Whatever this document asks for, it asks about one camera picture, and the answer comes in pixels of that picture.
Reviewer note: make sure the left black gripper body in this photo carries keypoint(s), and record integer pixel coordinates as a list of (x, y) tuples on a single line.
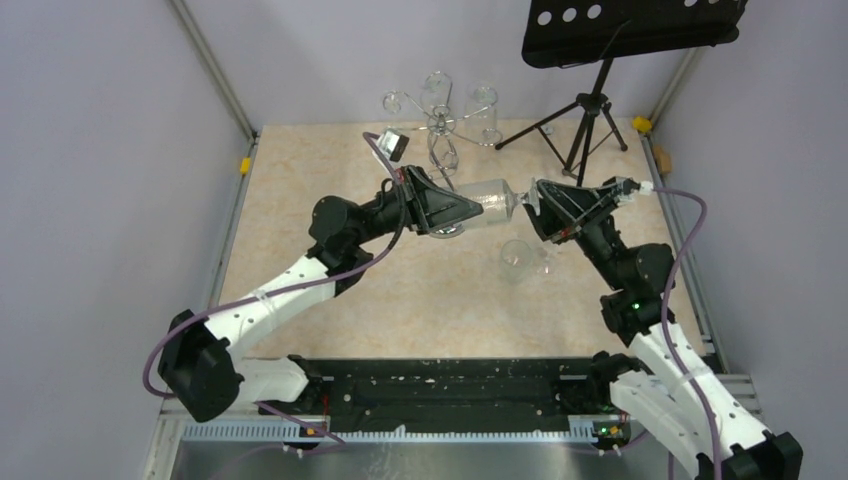
[(412, 210)]

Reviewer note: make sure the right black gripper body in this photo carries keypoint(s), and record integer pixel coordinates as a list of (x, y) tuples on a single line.
[(605, 205)]

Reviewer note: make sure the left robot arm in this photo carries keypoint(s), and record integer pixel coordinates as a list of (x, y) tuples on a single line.
[(197, 359)]

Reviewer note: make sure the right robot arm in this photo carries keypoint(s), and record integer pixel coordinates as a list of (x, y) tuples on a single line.
[(662, 382)]

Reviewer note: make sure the chrome wine glass rack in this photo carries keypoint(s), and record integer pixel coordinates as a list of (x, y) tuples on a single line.
[(443, 128)]

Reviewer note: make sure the yellow corner clip right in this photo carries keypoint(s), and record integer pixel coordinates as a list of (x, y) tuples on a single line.
[(642, 125)]

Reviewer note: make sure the black music stand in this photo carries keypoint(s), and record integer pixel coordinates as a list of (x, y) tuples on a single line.
[(567, 34)]

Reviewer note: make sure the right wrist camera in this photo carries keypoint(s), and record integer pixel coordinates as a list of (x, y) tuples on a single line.
[(627, 188)]

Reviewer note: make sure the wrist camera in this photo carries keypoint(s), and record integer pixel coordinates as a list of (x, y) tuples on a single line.
[(627, 188), (392, 144)]

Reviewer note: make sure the brown block on rail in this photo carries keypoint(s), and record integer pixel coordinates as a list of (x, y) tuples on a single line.
[(662, 159)]

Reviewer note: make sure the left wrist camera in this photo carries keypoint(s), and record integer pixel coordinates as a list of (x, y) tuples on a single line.
[(392, 144)]

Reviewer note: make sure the aluminium frame post right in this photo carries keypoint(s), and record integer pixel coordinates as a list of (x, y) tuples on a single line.
[(685, 67)]

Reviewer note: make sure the aluminium frame post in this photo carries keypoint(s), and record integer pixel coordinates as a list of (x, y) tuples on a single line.
[(212, 67), (685, 67)]

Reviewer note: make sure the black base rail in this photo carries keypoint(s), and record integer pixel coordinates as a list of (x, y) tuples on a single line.
[(453, 396)]

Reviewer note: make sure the white cable duct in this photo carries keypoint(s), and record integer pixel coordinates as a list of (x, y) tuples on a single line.
[(285, 431)]

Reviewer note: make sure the aluminium frame post left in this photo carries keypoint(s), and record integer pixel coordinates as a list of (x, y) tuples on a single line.
[(212, 67)]

